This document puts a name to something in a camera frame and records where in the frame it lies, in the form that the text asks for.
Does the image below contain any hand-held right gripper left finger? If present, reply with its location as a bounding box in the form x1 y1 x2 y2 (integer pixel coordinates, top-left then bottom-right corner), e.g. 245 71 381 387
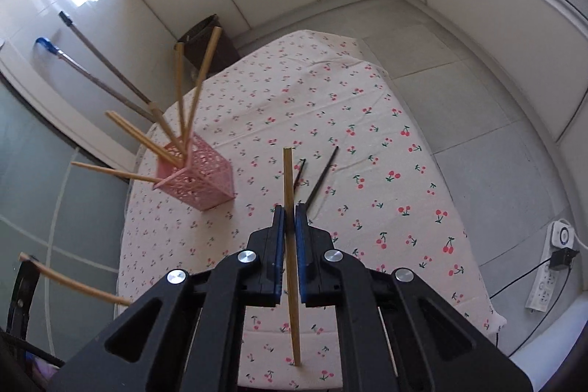
48 204 288 392

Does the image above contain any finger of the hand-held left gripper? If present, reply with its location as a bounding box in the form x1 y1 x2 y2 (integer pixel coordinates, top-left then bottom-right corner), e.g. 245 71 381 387
7 256 42 338

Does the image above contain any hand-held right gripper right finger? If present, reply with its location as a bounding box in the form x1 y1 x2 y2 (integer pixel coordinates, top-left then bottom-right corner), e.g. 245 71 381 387
294 201 534 392

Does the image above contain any tan bamboo chopstick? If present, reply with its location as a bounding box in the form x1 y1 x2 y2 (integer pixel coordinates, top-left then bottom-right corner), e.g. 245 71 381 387
105 111 178 165
71 161 161 185
112 112 182 163
18 253 132 307
282 148 301 367
184 26 222 154

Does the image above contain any pink perforated utensil holder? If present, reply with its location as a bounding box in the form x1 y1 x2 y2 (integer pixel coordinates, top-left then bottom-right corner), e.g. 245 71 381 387
153 132 236 211

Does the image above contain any frosted glass door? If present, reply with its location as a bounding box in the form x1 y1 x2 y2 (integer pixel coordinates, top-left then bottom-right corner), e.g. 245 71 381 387
0 75 134 328

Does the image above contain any cherry print tablecloth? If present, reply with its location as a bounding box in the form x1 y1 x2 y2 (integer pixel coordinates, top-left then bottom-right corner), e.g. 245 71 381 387
117 29 506 390

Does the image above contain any dark brown trash bin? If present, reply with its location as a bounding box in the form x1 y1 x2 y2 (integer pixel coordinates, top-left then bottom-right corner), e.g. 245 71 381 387
175 14 240 76

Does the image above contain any white power strip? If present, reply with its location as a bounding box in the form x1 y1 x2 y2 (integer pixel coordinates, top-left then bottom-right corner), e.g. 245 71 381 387
526 220 577 312

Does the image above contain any black plug adapter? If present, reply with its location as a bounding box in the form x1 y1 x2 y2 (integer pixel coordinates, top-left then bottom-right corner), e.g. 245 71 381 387
551 249 580 271

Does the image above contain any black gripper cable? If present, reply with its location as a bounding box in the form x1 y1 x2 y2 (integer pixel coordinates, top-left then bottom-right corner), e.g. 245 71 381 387
0 328 65 367

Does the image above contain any blue tipped mop handle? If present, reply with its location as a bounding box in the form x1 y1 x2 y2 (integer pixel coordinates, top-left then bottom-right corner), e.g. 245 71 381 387
36 37 159 122

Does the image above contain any black tipped mop handle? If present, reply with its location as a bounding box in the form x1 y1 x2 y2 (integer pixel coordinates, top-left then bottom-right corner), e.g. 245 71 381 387
58 11 173 136

